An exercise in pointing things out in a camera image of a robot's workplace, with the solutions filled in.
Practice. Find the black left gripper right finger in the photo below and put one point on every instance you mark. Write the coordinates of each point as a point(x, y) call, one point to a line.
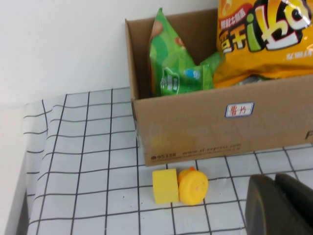
point(302, 195)

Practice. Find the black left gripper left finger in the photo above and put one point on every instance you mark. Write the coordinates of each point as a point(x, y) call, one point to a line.
point(269, 210)

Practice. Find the large orange snack bag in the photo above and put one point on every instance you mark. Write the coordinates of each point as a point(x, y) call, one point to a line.
point(244, 63)

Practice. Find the green snack bag nut print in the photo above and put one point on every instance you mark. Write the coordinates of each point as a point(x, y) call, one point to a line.
point(171, 61)

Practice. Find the yellow round duck toy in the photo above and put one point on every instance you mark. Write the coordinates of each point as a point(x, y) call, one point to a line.
point(193, 187)

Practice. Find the white label red handwriting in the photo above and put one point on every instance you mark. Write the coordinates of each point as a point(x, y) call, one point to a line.
point(239, 110)

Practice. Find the yellow foam block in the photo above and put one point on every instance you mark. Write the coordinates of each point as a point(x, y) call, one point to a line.
point(165, 186)

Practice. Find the cardboard box with F2 print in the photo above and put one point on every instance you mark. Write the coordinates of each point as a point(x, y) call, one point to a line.
point(195, 132)

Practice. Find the white black grid tablecloth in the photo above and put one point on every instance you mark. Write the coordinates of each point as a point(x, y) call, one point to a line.
point(85, 171)

